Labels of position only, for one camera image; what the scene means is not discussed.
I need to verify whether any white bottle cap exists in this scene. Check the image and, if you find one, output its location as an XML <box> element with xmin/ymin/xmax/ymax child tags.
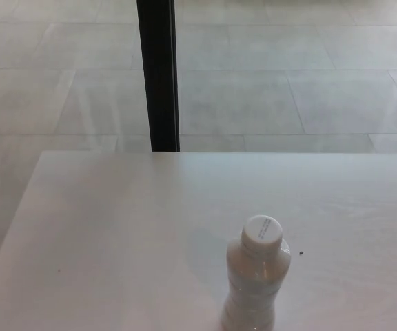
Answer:
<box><xmin>241</xmin><ymin>215</ymin><xmax>284</xmax><ymax>254</ymax></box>

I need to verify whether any white plastic bottle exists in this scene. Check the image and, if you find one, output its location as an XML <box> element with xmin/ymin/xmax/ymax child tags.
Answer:
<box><xmin>220</xmin><ymin>237</ymin><xmax>292</xmax><ymax>331</ymax></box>

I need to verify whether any black vertical window post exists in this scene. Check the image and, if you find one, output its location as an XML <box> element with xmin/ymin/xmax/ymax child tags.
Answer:
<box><xmin>136</xmin><ymin>0</ymin><xmax>181</xmax><ymax>152</ymax></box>

